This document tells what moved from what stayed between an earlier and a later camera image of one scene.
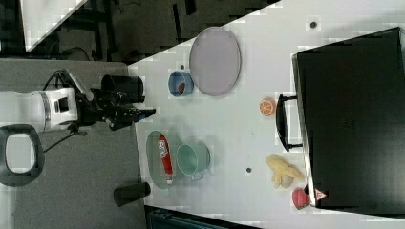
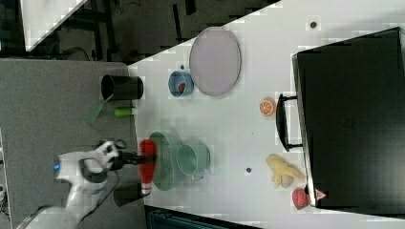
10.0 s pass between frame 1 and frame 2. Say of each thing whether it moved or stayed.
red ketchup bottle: moved
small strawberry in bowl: stayed
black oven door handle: stayed
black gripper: moved
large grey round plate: stayed
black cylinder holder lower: stayed
